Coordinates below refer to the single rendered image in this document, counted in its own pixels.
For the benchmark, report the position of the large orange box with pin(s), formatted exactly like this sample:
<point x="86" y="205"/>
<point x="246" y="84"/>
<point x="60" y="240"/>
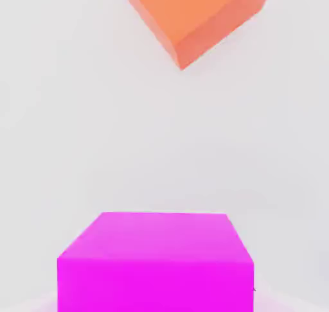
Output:
<point x="195" y="14"/>

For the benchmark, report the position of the small magenta cube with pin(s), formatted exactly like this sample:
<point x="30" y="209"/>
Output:
<point x="156" y="271"/>

